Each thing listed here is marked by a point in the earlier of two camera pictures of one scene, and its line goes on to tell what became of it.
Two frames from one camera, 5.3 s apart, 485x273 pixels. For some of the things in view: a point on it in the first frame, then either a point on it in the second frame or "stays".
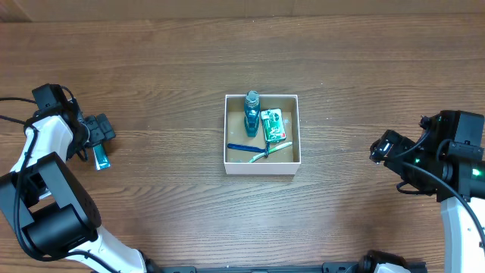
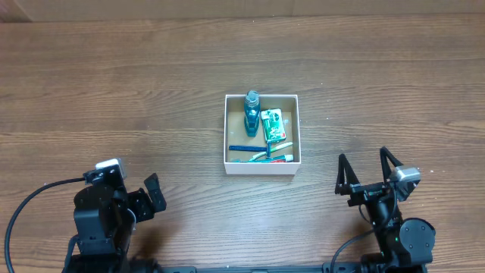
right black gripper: x=384 y=149 -> x=368 y=192
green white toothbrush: x=283 y=145 stays
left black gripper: x=101 y=129 -> x=140 y=201
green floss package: x=273 y=124 stays
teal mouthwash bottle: x=251 y=113 stays
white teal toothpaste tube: x=101 y=159 -> x=274 y=159
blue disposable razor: x=248 y=148 stays
